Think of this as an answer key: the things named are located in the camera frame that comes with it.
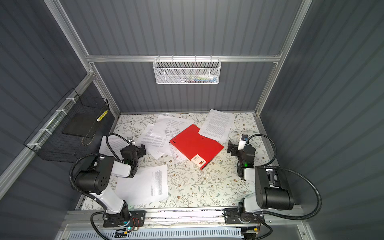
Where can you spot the aluminium front rail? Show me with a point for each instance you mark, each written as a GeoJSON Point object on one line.
{"type": "Point", "coordinates": [177, 218]}

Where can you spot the yellow green marker pen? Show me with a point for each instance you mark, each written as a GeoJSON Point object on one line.
{"type": "Point", "coordinates": [100, 118]}

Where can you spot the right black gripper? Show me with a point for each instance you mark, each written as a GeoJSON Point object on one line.
{"type": "Point", "coordinates": [234, 149]}

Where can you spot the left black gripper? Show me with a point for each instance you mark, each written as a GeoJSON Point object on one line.
{"type": "Point", "coordinates": [139, 150]}

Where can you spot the black pad in basket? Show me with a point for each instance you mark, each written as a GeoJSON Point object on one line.
{"type": "Point", "coordinates": [82, 125]}

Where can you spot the black wire mesh basket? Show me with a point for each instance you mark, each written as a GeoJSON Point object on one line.
{"type": "Point", "coordinates": [49, 143]}

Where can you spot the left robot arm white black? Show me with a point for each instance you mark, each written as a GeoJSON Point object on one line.
{"type": "Point", "coordinates": [90, 175]}

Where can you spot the printed paper sheet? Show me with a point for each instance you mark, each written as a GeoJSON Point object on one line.
{"type": "Point", "coordinates": [217, 126]}
{"type": "Point", "coordinates": [157, 146]}
{"type": "Point", "coordinates": [164, 123]}
{"type": "Point", "coordinates": [149, 185]}

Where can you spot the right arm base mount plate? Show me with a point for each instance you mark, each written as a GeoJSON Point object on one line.
{"type": "Point", "coordinates": [234, 216]}

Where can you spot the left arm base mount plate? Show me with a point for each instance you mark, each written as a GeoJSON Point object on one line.
{"type": "Point", "coordinates": [133, 219]}

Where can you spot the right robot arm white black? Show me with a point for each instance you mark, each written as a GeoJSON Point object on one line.
{"type": "Point", "coordinates": [272, 190]}

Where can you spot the printed paper sheet left edge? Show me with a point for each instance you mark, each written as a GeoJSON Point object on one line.
{"type": "Point", "coordinates": [116, 144]}

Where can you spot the red folder black inside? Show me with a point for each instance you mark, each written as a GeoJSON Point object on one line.
{"type": "Point", "coordinates": [195, 147]}

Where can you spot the pens in white basket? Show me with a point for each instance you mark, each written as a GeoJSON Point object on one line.
{"type": "Point", "coordinates": [205, 78]}

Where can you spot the white wire mesh basket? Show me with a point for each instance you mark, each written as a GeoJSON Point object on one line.
{"type": "Point", "coordinates": [170, 73]}

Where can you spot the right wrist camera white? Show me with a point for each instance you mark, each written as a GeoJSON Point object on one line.
{"type": "Point", "coordinates": [242, 142]}

